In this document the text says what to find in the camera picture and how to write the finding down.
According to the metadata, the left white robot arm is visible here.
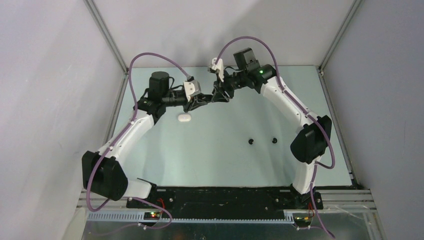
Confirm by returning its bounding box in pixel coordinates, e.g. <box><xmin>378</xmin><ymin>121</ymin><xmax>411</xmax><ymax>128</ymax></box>
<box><xmin>82</xmin><ymin>71</ymin><xmax>212</xmax><ymax>208</ymax></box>

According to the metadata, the left controller board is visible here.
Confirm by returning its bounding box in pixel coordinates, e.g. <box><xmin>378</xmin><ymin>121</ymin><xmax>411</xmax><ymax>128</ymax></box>
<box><xmin>143</xmin><ymin>211</ymin><xmax>162</xmax><ymax>221</ymax></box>

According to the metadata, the controller board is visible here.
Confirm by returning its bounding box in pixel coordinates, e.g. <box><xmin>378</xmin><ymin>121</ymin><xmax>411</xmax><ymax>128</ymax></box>
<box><xmin>294</xmin><ymin>216</ymin><xmax>313</xmax><ymax>223</ymax></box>
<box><xmin>143</xmin><ymin>211</ymin><xmax>162</xmax><ymax>221</ymax></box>

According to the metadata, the aluminium frame rail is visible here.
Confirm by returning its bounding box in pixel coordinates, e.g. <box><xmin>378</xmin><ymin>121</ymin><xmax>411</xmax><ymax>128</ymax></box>
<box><xmin>76</xmin><ymin>189</ymin><xmax>377</xmax><ymax>213</ymax></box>

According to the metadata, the grey slotted cable duct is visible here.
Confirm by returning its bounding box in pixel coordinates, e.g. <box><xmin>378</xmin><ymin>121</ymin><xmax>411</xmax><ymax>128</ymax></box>
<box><xmin>87</xmin><ymin>210</ymin><xmax>295</xmax><ymax>224</ymax></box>

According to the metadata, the right controller board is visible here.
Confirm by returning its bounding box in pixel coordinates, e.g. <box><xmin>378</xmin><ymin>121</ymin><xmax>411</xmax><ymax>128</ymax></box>
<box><xmin>294</xmin><ymin>216</ymin><xmax>313</xmax><ymax>223</ymax></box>

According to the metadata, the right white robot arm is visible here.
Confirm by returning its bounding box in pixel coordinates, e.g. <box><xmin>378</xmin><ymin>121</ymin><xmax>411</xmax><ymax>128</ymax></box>
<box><xmin>209</xmin><ymin>48</ymin><xmax>332</xmax><ymax>209</ymax></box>

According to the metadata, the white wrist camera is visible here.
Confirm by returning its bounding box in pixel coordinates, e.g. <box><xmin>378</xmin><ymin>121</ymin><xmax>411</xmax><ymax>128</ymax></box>
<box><xmin>207</xmin><ymin>57</ymin><xmax>225</xmax><ymax>83</ymax></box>
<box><xmin>183</xmin><ymin>79</ymin><xmax>201</xmax><ymax>102</ymax></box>

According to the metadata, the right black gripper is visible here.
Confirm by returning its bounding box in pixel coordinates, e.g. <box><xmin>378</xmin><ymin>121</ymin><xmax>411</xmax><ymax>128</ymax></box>
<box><xmin>211</xmin><ymin>68</ymin><xmax>248</xmax><ymax>103</ymax></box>

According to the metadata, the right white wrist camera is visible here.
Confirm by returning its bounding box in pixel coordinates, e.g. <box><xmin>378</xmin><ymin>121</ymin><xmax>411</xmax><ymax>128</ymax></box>
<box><xmin>207</xmin><ymin>57</ymin><xmax>225</xmax><ymax>83</ymax></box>

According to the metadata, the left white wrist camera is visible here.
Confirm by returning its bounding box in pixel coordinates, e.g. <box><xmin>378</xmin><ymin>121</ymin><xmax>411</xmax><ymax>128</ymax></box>
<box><xmin>183</xmin><ymin>79</ymin><xmax>201</xmax><ymax>102</ymax></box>

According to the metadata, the white earbud charging case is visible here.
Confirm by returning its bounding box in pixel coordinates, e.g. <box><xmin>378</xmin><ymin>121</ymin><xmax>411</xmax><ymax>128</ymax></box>
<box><xmin>177</xmin><ymin>113</ymin><xmax>192</xmax><ymax>123</ymax></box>

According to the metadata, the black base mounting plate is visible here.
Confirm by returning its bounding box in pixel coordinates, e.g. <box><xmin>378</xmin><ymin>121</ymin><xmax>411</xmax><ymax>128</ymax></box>
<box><xmin>147</xmin><ymin>186</ymin><xmax>324</xmax><ymax>219</ymax></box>

